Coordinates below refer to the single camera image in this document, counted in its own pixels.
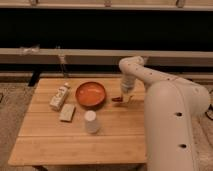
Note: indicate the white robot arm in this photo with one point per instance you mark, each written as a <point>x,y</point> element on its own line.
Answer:
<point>170,102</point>

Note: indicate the white plastic cup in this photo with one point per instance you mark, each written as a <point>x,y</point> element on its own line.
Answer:
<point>91,122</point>

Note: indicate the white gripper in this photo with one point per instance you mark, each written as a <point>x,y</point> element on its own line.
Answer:
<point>127,85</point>

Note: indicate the red pepper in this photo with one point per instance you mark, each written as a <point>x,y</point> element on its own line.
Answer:
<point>117,99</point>

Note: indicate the long wooden rail shelf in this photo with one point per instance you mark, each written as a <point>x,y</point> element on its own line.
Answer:
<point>103,57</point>

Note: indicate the beige sponge block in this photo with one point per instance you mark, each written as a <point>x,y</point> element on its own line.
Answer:
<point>67,112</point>

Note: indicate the orange ceramic bowl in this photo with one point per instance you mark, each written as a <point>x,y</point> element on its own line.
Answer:
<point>90,94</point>

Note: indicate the white milk carton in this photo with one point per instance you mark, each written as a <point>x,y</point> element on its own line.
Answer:
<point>59,98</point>

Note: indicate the black shelf bracket leg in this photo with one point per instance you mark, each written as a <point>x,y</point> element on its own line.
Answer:
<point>35,76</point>

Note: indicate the wooden table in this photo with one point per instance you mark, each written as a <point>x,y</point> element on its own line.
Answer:
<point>44,140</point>

